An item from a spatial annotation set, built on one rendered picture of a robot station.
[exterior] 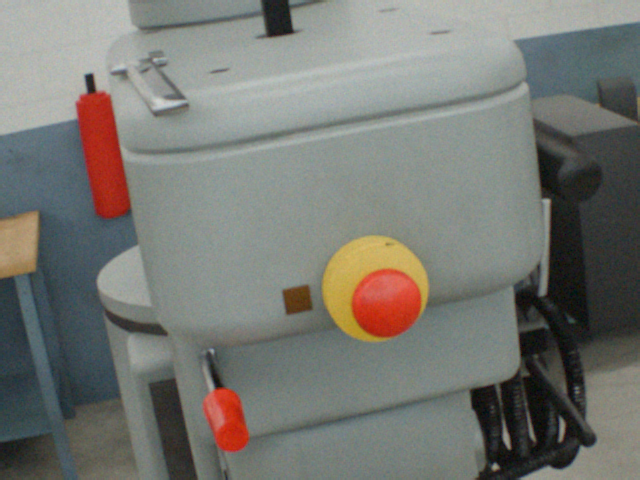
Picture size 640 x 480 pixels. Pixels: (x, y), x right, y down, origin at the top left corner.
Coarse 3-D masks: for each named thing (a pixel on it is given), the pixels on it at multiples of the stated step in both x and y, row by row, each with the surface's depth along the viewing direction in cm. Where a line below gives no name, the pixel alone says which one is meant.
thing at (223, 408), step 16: (208, 352) 86; (208, 368) 83; (208, 384) 81; (224, 384) 81; (208, 400) 77; (224, 400) 76; (240, 400) 78; (208, 416) 76; (224, 416) 74; (240, 416) 75; (224, 432) 73; (240, 432) 73; (224, 448) 74; (240, 448) 74
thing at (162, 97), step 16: (112, 64) 87; (128, 64) 86; (144, 64) 84; (160, 64) 87; (144, 80) 77; (160, 80) 76; (144, 96) 72; (160, 96) 70; (176, 96) 69; (160, 112) 67; (176, 112) 68
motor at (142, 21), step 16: (128, 0) 118; (144, 0) 112; (160, 0) 111; (176, 0) 109; (192, 0) 109; (208, 0) 108; (224, 0) 108; (240, 0) 108; (256, 0) 109; (304, 0) 111; (320, 0) 113; (144, 16) 112; (160, 16) 111; (176, 16) 110; (192, 16) 109; (208, 16) 109; (224, 16) 109; (240, 16) 109
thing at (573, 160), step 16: (544, 144) 85; (560, 144) 84; (544, 160) 83; (560, 160) 81; (576, 160) 81; (592, 160) 81; (544, 176) 83; (560, 176) 81; (576, 176) 81; (592, 176) 81; (560, 192) 81; (576, 192) 81; (592, 192) 82
